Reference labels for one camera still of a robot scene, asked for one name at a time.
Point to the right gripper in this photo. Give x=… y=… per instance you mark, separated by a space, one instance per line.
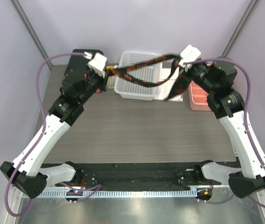
x=187 y=68

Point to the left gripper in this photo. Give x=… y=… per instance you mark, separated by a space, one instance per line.
x=102 y=80

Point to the black orange floral tie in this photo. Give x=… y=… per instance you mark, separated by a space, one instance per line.
x=141 y=81

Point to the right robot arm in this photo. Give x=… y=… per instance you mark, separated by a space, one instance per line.
x=230 y=109

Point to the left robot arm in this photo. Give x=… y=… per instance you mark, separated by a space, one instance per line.
x=25 y=171

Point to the floral mug yellow inside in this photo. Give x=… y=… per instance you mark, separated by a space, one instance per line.
x=111 y=80

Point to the black pink drawer box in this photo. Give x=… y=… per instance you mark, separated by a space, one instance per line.
x=80 y=67

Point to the pink compartment organizer tray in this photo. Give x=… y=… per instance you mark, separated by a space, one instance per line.
x=197 y=98

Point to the white paper booklet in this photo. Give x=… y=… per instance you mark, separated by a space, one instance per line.
x=166 y=90

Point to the white perforated plastic basket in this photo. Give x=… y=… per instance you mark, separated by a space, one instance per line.
x=151 y=73

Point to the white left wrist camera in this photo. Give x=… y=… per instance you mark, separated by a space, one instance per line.
x=96 y=63

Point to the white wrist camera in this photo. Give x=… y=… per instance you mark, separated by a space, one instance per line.
x=188 y=55
x=96 y=63

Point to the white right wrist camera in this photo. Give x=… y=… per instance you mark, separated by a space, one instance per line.
x=188 y=55

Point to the aluminium corner frame post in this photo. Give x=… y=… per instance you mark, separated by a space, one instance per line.
x=253 y=4

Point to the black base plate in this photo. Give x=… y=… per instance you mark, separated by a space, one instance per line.
x=138 y=176

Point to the left aluminium frame post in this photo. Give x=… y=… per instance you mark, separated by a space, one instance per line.
x=29 y=28

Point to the slotted cable duct rail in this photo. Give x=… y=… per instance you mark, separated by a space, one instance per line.
x=70 y=194

